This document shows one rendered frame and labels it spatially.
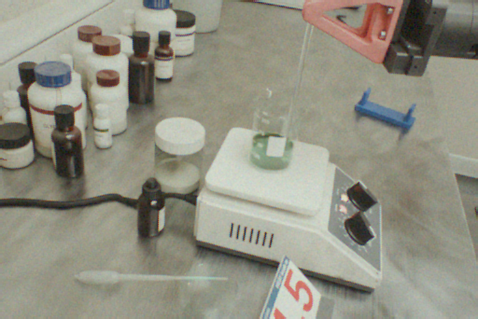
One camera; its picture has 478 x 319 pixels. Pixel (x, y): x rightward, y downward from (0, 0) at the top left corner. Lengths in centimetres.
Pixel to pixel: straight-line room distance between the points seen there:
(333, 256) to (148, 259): 19
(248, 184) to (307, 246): 9
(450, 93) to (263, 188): 171
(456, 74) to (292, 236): 168
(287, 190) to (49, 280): 25
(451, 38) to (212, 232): 29
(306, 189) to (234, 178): 7
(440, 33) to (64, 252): 41
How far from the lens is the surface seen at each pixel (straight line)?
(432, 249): 61
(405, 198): 68
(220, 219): 49
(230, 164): 50
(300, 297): 47
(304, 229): 47
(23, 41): 74
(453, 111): 217
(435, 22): 41
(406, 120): 85
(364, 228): 50
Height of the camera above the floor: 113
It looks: 34 degrees down
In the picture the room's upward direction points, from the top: 8 degrees clockwise
